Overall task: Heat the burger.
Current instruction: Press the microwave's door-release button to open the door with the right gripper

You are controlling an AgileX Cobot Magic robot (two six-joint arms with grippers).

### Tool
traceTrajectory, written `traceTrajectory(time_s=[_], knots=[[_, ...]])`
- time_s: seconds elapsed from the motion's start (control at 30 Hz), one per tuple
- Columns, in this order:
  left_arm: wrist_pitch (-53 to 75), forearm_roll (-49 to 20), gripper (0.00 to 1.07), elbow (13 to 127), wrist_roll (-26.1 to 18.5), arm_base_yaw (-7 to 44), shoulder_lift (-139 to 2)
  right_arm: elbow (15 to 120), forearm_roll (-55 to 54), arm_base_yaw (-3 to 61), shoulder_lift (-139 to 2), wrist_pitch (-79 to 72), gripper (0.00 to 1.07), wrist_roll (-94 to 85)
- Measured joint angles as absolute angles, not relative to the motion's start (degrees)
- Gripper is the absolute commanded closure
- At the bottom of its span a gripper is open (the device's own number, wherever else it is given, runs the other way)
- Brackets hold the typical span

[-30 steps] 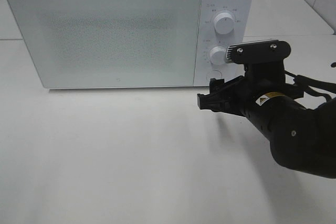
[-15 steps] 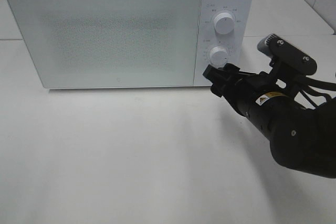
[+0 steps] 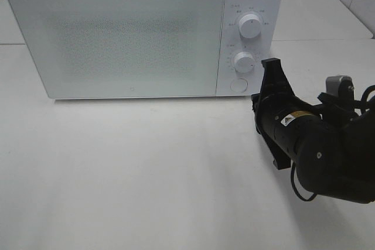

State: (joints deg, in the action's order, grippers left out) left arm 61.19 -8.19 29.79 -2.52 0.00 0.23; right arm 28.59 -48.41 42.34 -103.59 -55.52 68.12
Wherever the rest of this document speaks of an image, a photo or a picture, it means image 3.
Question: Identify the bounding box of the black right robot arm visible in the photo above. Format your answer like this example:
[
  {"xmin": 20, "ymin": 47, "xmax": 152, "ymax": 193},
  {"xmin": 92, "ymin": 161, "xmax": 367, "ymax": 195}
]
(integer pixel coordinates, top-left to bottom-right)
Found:
[{"xmin": 251, "ymin": 58, "xmax": 374, "ymax": 204}]

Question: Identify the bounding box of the white microwave oven body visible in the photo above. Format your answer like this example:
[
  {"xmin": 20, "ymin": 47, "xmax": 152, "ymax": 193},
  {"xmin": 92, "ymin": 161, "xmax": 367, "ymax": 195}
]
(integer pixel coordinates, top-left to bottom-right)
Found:
[{"xmin": 4, "ymin": 0, "xmax": 285, "ymax": 100}]

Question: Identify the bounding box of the white microwave door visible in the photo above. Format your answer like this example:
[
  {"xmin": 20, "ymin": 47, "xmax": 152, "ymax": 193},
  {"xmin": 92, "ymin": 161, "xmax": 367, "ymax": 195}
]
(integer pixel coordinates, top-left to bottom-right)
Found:
[{"xmin": 9, "ymin": 0, "xmax": 223, "ymax": 99}]

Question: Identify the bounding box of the white upper power knob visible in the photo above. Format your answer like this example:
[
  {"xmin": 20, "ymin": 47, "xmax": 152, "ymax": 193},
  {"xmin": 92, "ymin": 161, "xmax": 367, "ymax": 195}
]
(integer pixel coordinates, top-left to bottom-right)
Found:
[{"xmin": 238, "ymin": 12, "xmax": 262, "ymax": 39}]

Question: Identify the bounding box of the white timer knob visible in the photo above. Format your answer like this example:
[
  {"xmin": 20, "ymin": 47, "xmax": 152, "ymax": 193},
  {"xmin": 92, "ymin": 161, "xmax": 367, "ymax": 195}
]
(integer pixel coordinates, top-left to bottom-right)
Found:
[{"xmin": 233, "ymin": 52, "xmax": 255, "ymax": 73}]

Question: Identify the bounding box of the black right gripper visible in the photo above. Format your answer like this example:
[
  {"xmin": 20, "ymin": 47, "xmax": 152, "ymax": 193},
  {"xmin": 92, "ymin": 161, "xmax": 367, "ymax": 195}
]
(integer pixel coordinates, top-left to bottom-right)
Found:
[{"xmin": 251, "ymin": 57, "xmax": 356, "ymax": 170}]

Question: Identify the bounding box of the round white door button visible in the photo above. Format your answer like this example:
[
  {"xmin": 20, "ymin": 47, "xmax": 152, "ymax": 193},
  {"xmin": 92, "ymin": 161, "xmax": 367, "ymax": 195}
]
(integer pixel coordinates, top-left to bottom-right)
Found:
[{"xmin": 230, "ymin": 78, "xmax": 248, "ymax": 93}]

